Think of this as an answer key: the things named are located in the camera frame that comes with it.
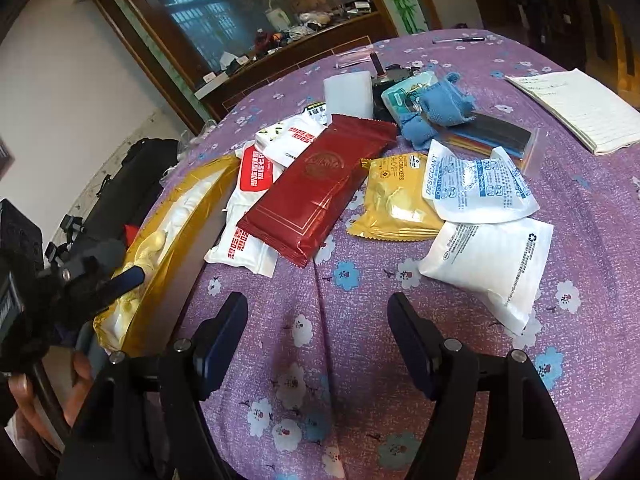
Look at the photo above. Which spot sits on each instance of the white red-label packet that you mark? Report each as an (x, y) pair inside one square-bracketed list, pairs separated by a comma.
[(237, 245)]

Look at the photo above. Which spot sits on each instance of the black bag on floor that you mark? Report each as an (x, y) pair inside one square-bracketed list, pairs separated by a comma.
[(122, 202)]

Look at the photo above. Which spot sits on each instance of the dark picture frame on wall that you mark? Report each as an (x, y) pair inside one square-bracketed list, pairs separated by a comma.
[(6, 159)]

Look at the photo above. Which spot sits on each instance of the gold box with white lining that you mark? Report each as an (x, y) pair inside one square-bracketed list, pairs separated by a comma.
[(170, 249)]

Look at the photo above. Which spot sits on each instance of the purple floral tablecloth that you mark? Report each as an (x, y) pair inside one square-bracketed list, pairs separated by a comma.
[(318, 388)]

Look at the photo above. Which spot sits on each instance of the wooden framed glass cabinet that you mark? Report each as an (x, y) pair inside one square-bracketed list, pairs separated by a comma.
[(203, 56)]

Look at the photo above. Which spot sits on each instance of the person's left hand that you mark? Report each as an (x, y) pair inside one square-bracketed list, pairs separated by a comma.
[(23, 393)]

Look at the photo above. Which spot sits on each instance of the blue knitted cloth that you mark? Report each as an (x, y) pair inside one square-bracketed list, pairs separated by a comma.
[(442, 105)]

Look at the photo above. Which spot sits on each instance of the white red-text flat packet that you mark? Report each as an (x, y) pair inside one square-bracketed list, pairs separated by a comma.
[(284, 141)]

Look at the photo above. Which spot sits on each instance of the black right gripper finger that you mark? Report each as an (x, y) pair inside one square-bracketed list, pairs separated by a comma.
[(524, 437), (142, 418)]

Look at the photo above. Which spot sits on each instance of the teal tissue pack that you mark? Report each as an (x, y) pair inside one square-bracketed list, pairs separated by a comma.
[(402, 99)]

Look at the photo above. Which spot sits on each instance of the pink clear plastic bag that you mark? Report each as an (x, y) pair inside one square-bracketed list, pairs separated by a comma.
[(354, 57)]

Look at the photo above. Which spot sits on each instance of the dark red foil packet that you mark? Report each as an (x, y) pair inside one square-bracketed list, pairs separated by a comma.
[(298, 212)]

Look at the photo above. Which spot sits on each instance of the small white green packet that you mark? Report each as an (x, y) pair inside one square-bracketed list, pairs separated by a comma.
[(317, 112)]

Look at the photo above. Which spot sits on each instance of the black pen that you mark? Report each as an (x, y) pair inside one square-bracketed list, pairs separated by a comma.
[(461, 40)]

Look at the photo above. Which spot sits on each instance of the yellow snack packet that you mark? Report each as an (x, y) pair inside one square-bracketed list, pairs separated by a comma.
[(394, 208)]

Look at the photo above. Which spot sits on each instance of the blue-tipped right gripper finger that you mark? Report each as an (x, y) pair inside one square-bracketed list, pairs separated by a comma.
[(120, 285)]

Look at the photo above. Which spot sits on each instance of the white desiccant pouch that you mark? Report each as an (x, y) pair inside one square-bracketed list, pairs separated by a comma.
[(499, 264)]

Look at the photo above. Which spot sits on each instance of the black gear device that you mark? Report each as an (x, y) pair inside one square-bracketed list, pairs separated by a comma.
[(383, 80)]

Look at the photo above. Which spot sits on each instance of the blue-print desiccant packet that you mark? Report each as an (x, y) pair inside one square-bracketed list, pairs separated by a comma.
[(480, 191)]

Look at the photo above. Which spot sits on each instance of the white foam block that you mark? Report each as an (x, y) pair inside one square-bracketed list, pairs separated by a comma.
[(349, 94)]

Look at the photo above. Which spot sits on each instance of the white lined notebook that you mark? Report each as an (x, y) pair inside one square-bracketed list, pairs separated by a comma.
[(601, 120)]

